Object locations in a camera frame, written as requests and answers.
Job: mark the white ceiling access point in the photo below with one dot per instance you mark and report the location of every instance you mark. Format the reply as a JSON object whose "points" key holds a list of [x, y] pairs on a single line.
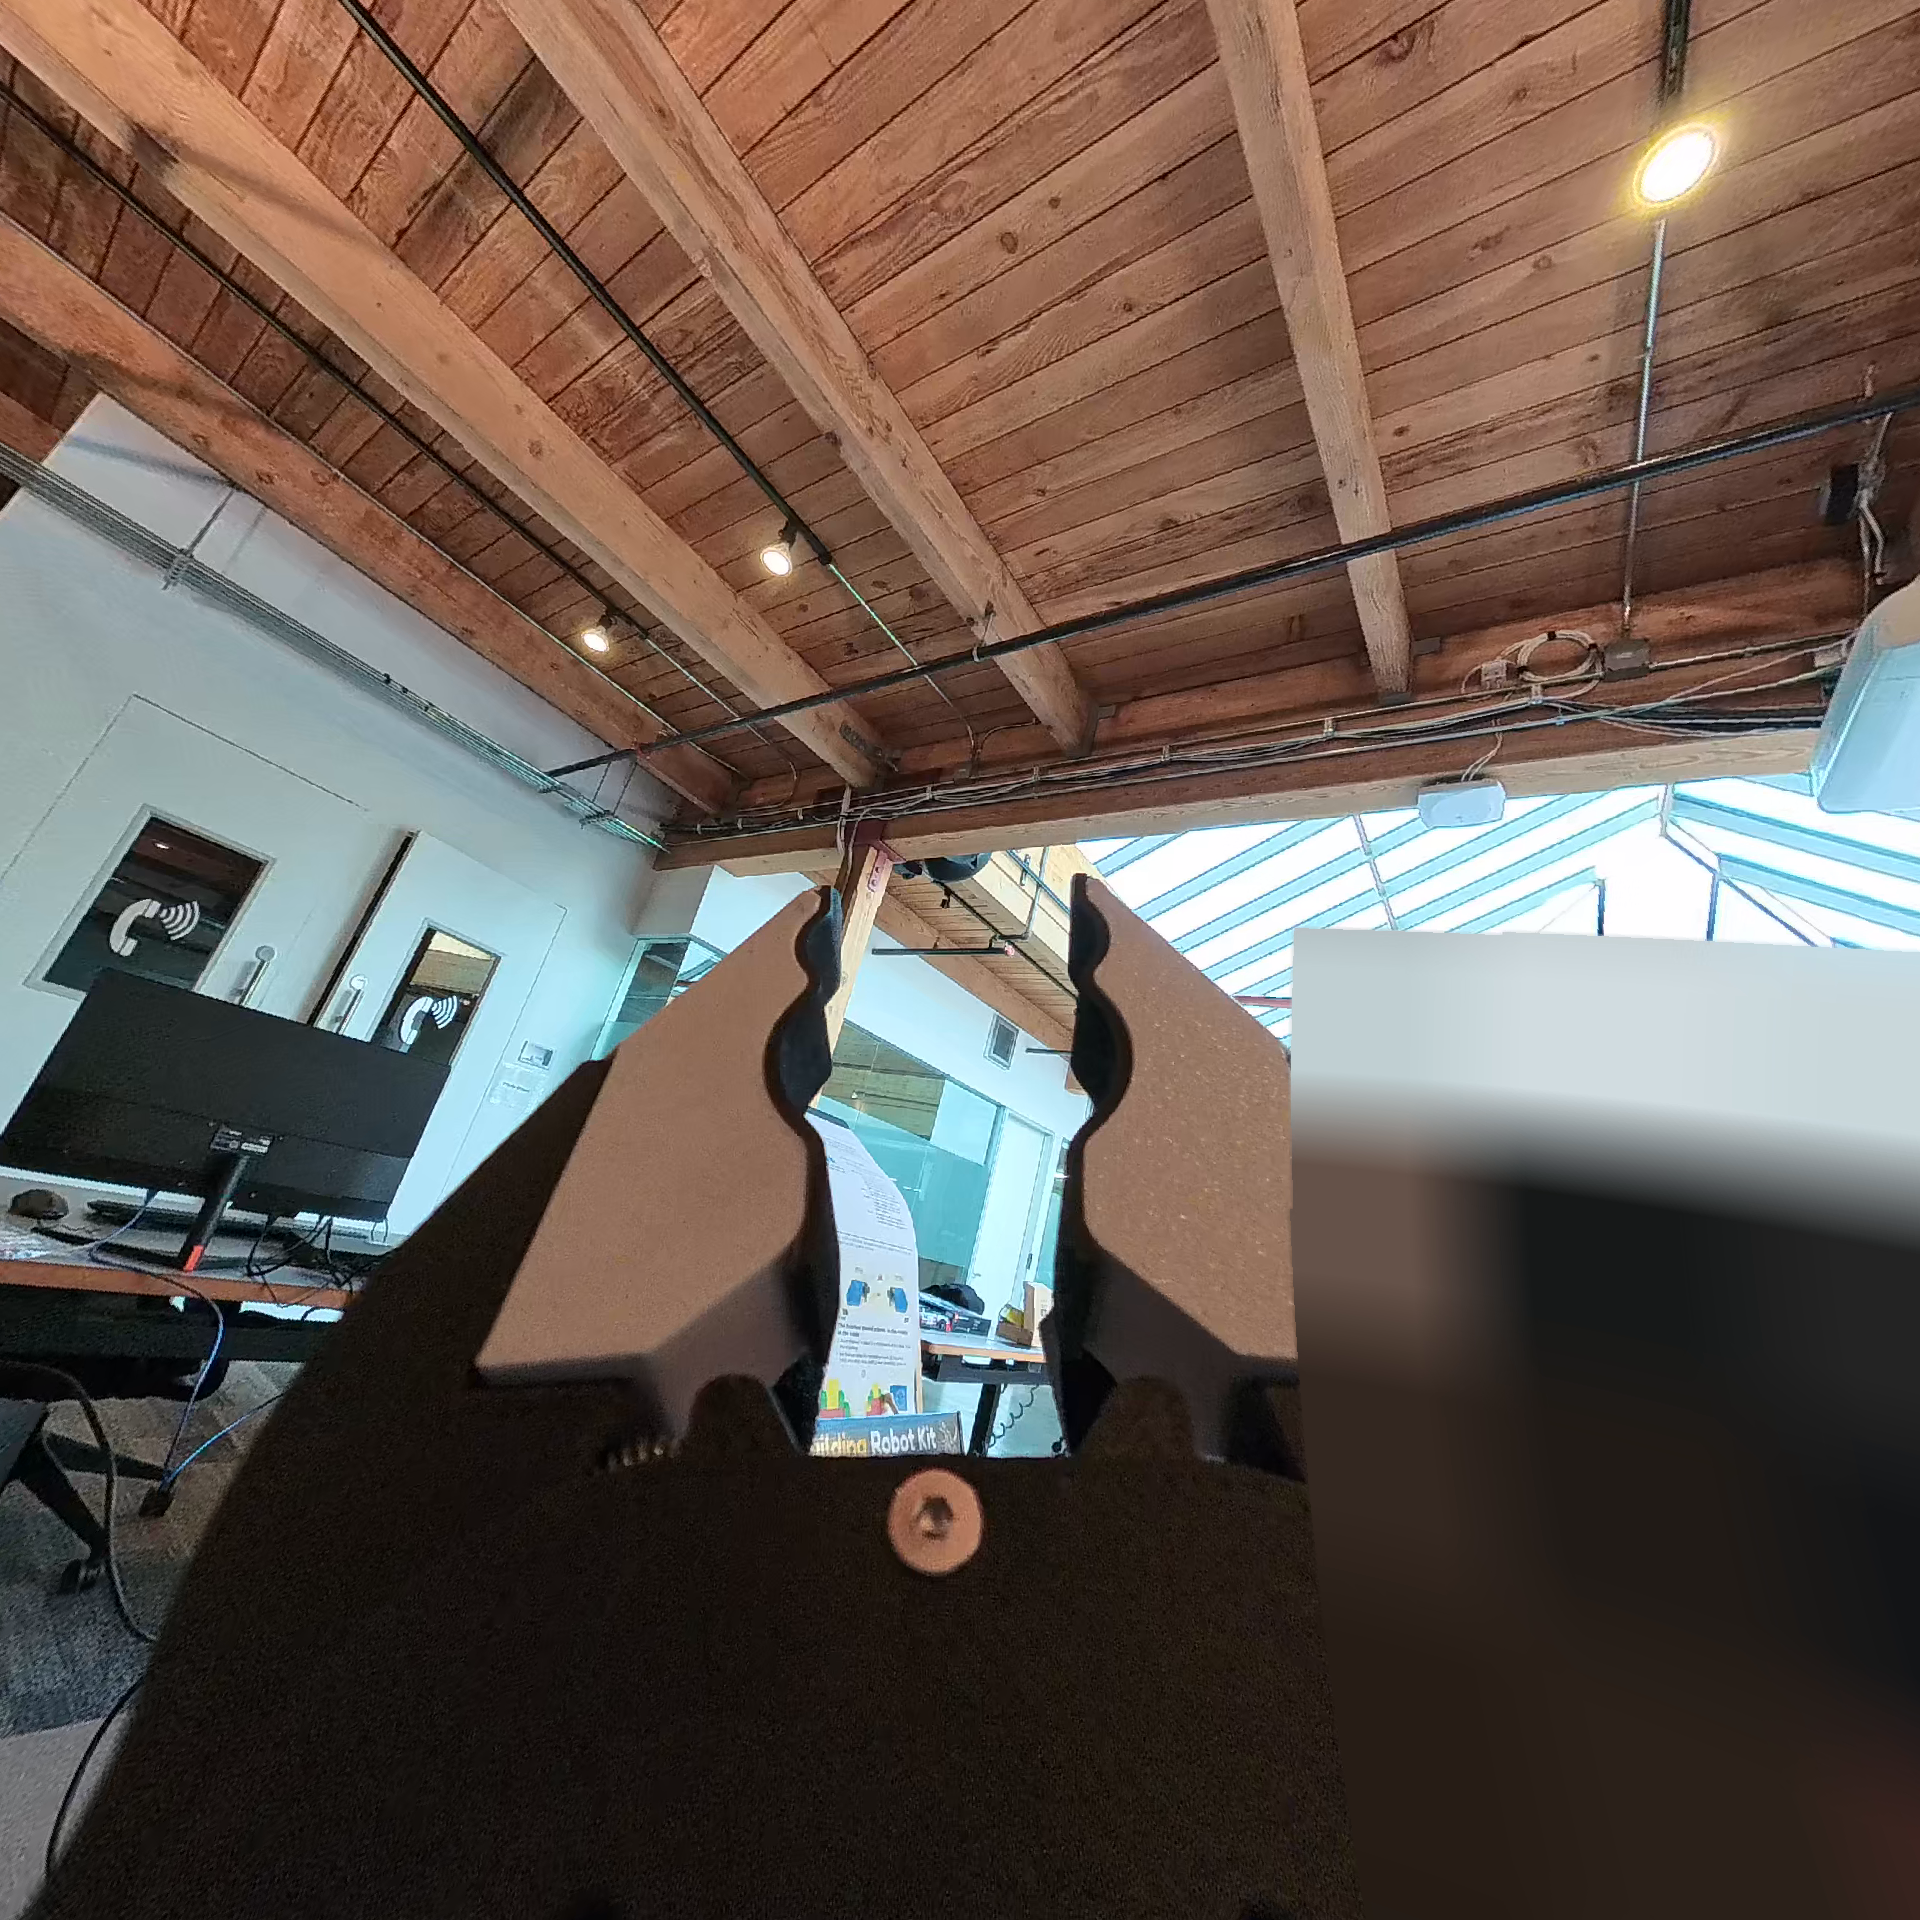
{"points": [[1464, 806]]}

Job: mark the blue robot kit box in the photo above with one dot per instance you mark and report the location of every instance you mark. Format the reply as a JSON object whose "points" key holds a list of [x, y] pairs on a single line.
{"points": [[902, 1440]]}

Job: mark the black computer monitor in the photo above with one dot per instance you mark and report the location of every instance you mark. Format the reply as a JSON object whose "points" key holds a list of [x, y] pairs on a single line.
{"points": [[224, 1080]]}

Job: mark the ceiling track spotlight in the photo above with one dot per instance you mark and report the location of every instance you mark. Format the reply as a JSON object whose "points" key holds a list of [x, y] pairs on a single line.
{"points": [[597, 638], [776, 558]]}

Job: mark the black keyboard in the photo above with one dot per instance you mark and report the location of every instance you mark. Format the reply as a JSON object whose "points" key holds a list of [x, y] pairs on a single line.
{"points": [[136, 1208]]}

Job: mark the wooden post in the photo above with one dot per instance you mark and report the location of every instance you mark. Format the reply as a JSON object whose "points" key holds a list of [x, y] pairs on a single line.
{"points": [[862, 945]]}

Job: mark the long black ceiling pipe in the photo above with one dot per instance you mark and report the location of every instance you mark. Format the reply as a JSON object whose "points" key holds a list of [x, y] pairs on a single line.
{"points": [[1172, 600]]}

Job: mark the glass skylight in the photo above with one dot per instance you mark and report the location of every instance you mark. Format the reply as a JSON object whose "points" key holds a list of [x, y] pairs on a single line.
{"points": [[1307, 878]]}

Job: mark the round ceiling light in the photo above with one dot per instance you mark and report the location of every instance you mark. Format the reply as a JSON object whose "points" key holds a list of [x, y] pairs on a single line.
{"points": [[1677, 163]]}

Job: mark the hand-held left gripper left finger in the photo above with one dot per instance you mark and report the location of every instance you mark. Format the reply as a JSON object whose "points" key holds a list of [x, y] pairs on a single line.
{"points": [[646, 1201]]}

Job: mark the white door with phone sign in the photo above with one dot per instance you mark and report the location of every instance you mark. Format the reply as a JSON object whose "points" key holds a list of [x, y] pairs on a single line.
{"points": [[435, 1005], [150, 907]]}

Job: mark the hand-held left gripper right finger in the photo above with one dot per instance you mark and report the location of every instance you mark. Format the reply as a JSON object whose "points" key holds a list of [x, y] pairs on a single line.
{"points": [[1201, 1184]]}

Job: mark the black lighting track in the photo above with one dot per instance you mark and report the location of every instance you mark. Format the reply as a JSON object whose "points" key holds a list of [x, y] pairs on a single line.
{"points": [[571, 269]]}

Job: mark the black computer mouse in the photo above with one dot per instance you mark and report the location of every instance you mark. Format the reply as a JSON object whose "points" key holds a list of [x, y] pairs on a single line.
{"points": [[43, 1203]]}

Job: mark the wooden office desk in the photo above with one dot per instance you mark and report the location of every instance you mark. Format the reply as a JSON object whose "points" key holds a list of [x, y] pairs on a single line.
{"points": [[136, 1278]]}

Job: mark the white printed instruction sheet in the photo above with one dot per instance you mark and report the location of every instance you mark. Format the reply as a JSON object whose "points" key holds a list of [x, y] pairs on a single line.
{"points": [[879, 1230]]}

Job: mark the cluttered office desk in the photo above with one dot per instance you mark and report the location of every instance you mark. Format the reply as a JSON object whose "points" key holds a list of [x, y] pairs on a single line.
{"points": [[975, 1342]]}

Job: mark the black office chair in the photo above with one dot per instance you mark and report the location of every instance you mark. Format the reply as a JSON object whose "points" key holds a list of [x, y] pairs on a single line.
{"points": [[23, 1440]]}

